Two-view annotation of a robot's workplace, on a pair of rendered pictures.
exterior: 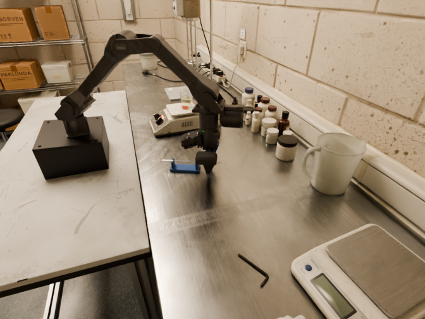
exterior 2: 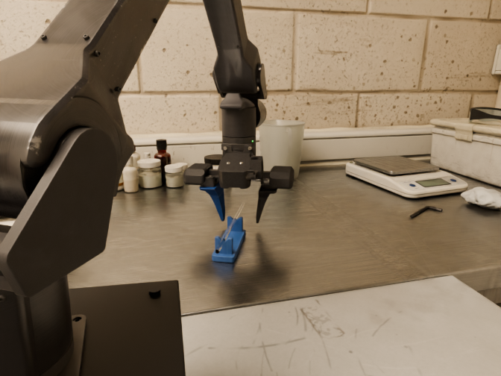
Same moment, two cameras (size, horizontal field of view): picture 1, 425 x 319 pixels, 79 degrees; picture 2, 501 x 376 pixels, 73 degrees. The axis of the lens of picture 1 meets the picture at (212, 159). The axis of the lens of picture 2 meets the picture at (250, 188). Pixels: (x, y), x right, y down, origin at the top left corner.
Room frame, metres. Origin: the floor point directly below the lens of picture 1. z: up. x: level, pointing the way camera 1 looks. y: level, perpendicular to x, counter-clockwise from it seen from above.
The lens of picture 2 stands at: (0.63, 0.58, 1.15)
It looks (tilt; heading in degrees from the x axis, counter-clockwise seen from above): 17 degrees down; 275
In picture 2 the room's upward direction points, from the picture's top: straight up
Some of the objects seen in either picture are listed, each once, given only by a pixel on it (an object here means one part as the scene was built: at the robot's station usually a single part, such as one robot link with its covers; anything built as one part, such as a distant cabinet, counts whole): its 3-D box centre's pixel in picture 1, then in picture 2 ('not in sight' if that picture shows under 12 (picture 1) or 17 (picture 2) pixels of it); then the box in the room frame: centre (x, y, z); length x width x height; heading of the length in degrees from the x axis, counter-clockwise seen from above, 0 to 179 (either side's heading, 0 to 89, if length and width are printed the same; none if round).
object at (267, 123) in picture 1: (268, 127); (150, 173); (0.96, -0.23, 0.93); 0.06 x 0.06 x 0.07
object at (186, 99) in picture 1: (187, 99); not in sight; (1.03, 0.10, 1.02); 0.06 x 0.05 x 0.08; 92
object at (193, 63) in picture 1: (191, 43); not in sight; (1.49, 0.11, 1.17); 0.07 x 0.07 x 0.25
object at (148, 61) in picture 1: (148, 53); not in sight; (2.04, 0.48, 1.01); 0.14 x 0.14 x 0.21
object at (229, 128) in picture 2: (208, 114); (238, 114); (0.70, 0.01, 1.10); 0.09 x 0.06 x 0.07; 82
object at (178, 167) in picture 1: (184, 164); (229, 236); (0.71, 0.09, 0.92); 0.10 x 0.03 x 0.04; 85
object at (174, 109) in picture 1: (182, 108); not in sight; (1.03, 0.13, 0.98); 0.12 x 0.12 x 0.01; 20
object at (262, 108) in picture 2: (222, 107); (243, 98); (0.70, -0.03, 1.12); 0.12 x 0.08 x 0.11; 82
